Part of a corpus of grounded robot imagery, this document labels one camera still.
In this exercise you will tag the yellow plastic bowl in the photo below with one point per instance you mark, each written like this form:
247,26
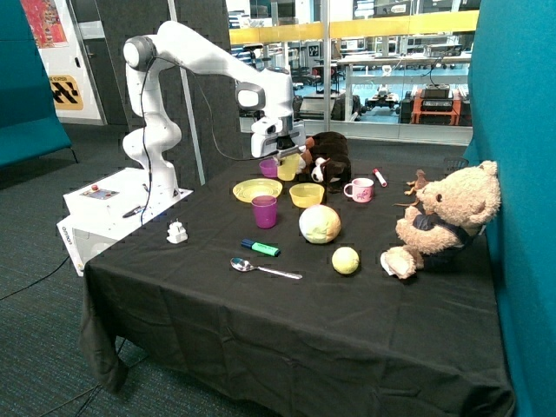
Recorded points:
305,195

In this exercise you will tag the pink mug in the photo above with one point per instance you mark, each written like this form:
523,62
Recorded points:
360,190

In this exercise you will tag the purple plastic bowl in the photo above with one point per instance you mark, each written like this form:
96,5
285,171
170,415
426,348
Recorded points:
269,167

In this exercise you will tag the red white marker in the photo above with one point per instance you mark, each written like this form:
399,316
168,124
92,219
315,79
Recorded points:
382,181

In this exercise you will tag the yellow plastic plate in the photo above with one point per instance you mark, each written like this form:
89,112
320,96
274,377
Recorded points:
247,190

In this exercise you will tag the black tablecloth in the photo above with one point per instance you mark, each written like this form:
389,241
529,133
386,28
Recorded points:
364,344

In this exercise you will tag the yellow plastic cup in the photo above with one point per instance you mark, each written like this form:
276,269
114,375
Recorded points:
288,170

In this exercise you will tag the yellow tennis ball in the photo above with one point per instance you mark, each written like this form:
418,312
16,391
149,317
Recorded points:
345,260

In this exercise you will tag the green highlighter pen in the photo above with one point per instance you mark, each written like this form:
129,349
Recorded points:
260,247

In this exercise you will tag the purple plastic cup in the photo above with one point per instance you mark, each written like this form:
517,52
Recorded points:
265,211

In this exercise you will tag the white power adapter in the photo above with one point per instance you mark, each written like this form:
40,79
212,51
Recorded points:
177,233

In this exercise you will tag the metal spoon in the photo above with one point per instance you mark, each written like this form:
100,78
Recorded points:
246,266

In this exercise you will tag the beige teddy bear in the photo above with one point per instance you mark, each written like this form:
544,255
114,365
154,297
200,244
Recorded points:
454,211

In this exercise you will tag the teal partition wall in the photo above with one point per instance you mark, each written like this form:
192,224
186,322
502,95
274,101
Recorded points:
512,84

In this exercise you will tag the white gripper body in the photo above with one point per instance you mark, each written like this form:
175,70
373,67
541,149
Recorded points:
276,135

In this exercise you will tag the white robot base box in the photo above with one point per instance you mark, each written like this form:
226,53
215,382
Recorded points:
107,210

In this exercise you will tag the yellow black sign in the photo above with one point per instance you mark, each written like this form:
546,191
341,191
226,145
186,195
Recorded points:
66,94

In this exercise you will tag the red wall poster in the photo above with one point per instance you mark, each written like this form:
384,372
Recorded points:
45,23

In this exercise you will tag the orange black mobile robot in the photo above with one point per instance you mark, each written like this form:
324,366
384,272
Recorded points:
437,104

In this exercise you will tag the brown plush dog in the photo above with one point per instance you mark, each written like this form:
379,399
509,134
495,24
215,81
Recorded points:
326,160

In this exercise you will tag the brown toy lizard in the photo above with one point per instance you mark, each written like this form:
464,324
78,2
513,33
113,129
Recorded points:
420,182

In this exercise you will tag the teal sofa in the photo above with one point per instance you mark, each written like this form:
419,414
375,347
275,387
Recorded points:
29,125

